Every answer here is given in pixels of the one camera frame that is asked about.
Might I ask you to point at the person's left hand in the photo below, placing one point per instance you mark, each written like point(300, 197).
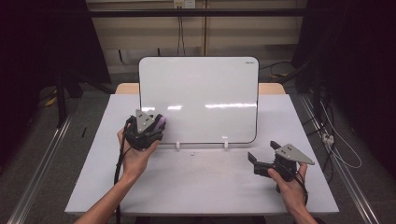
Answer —
point(135, 163)

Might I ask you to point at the white whiteboard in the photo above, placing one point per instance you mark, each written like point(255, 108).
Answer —
point(202, 93)

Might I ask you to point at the black curtain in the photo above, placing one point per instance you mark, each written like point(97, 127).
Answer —
point(37, 56)
point(358, 62)

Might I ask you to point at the wooden table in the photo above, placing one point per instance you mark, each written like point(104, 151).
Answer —
point(274, 89)

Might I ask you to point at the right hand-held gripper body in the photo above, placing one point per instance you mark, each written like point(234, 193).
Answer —
point(286, 160)

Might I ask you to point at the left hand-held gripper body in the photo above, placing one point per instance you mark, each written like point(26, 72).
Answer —
point(141, 130)

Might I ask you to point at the metal floor rail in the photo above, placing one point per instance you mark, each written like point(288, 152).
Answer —
point(348, 180)
point(40, 174)

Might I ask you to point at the white whiteboard support clip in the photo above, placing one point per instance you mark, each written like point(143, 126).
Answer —
point(178, 146)
point(226, 145)

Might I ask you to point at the person's right hand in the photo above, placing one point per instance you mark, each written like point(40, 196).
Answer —
point(289, 193)

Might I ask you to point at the white wall socket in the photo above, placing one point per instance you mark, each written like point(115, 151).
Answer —
point(184, 3)

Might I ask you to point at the thin wooden pole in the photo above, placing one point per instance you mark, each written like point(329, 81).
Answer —
point(205, 28)

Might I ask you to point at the purple and black whiteboard eraser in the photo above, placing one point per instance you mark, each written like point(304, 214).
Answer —
point(160, 123)

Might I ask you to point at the black marker pen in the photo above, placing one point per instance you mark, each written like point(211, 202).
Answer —
point(83, 132)

